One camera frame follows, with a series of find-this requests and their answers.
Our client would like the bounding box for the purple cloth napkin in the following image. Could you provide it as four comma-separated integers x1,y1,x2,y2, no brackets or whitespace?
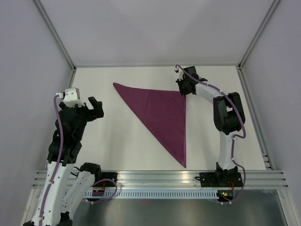
113,82,187,168

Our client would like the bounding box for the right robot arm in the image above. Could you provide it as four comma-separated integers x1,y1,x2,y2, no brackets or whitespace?
174,65,246,187

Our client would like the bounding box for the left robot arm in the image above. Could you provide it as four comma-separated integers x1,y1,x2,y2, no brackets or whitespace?
25,97,104,226

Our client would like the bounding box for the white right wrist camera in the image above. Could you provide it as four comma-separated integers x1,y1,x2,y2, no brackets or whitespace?
174,65,186,80

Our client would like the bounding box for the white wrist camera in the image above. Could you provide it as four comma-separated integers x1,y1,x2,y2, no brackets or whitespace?
174,65,186,80
56,88,85,108

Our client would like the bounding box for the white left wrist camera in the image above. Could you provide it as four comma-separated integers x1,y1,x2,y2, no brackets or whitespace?
56,88,85,108

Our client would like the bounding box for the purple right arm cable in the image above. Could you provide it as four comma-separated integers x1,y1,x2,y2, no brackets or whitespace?
176,64,247,203

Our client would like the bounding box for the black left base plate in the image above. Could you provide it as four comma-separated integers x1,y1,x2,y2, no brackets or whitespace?
93,172,118,190

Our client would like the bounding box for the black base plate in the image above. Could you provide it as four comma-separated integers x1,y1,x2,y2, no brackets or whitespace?
199,172,243,188
93,172,118,190

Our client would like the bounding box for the white slotted cable duct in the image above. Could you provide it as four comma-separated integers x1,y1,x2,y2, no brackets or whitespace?
84,189,218,199

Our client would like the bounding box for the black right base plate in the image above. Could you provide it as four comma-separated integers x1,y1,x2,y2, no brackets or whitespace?
199,172,243,188

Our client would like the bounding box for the aluminium right frame post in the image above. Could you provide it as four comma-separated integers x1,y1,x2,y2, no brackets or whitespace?
236,0,282,70

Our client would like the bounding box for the aluminium frame post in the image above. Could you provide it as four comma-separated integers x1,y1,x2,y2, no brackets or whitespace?
32,0,76,72
236,0,282,70

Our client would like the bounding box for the aluminium left frame post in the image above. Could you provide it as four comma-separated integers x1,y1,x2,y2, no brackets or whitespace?
32,0,76,72

